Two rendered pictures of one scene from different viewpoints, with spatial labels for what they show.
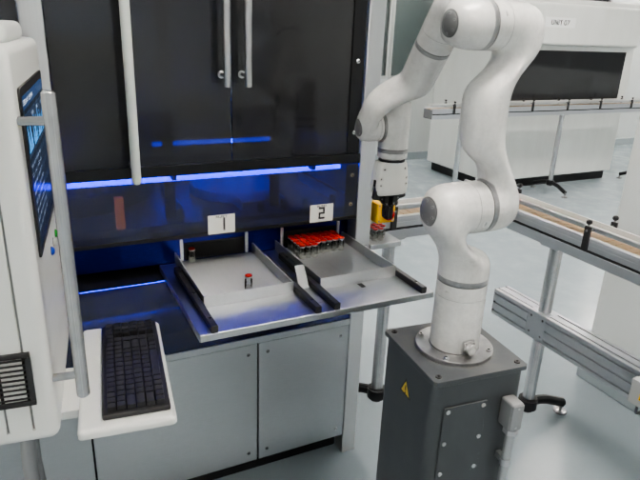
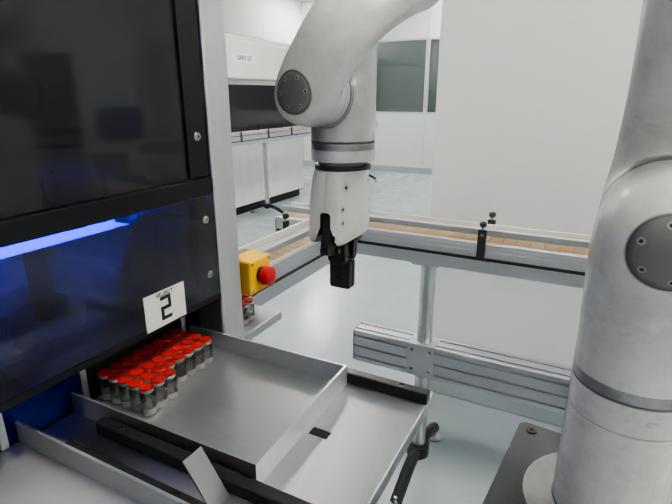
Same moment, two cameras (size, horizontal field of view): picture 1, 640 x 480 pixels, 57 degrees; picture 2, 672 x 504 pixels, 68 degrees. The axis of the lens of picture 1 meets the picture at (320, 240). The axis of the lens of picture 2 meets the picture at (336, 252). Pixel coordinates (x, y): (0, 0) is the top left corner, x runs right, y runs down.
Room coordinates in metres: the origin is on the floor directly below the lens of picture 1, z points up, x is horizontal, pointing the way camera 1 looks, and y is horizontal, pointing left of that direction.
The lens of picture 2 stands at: (1.09, 0.20, 1.35)
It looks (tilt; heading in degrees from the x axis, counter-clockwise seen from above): 18 degrees down; 324
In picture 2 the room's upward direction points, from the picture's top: straight up
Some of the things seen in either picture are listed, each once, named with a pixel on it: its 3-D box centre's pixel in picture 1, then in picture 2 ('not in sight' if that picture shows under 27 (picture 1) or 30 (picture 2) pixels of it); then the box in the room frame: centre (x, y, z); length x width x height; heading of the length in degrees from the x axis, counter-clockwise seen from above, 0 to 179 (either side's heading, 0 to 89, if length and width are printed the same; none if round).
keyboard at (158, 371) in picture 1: (132, 362); not in sight; (1.22, 0.44, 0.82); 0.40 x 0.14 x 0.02; 20
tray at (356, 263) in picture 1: (332, 257); (216, 388); (1.76, -0.04, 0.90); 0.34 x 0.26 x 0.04; 28
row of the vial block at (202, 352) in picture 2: (320, 246); (174, 370); (1.84, 0.00, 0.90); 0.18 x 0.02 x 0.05; 118
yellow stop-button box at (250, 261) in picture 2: (381, 210); (247, 271); (1.98, -0.21, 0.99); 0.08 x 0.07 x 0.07; 27
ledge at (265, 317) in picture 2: (375, 239); (239, 319); (2.02, -0.21, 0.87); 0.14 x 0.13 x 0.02; 27
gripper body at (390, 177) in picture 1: (390, 174); (342, 198); (1.62, -0.19, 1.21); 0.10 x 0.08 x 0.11; 117
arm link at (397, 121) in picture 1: (392, 124); (341, 87); (1.62, -0.19, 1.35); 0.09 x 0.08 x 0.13; 114
